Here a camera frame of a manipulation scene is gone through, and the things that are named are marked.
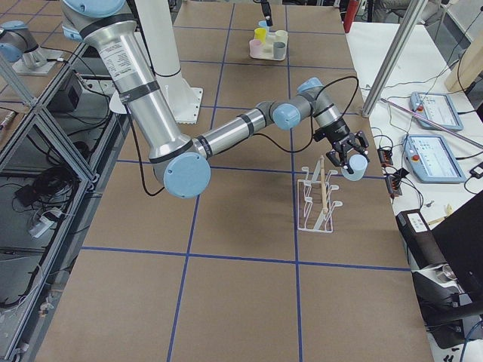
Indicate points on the long metal grabber stick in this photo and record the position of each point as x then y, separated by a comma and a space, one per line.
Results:
432, 123

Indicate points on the yellow plastic cup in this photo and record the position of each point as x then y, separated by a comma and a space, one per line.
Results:
260, 34

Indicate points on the grey plastic cup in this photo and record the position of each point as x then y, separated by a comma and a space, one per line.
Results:
279, 50

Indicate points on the wooden rack handle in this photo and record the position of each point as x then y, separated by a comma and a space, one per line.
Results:
324, 199

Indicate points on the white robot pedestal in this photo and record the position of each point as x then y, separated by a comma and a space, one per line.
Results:
157, 42

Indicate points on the light blue cup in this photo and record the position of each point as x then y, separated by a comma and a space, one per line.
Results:
263, 25
358, 164

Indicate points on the cream white cup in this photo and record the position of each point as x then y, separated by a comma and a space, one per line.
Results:
281, 36

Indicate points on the far teach pendant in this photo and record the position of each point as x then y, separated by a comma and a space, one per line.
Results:
438, 108

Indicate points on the white wire cup rack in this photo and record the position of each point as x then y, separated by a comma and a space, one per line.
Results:
309, 215

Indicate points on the cream plastic tray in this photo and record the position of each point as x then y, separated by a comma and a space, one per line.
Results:
267, 53

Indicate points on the teach pendant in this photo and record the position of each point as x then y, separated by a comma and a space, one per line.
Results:
438, 108
431, 159

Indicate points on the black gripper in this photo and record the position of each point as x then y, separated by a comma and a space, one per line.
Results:
336, 135

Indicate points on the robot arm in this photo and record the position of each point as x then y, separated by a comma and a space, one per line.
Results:
180, 162

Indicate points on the aluminium frame post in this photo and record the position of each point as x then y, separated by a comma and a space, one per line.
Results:
399, 41

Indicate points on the near teach pendant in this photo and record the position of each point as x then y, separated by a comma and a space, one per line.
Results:
431, 159

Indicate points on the red fire extinguisher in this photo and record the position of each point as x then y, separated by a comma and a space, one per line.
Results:
349, 17

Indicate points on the pink plastic cup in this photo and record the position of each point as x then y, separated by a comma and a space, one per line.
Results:
255, 48

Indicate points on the black computer monitor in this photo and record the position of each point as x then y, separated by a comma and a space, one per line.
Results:
459, 238

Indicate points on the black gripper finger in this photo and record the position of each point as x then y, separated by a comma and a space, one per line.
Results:
267, 13

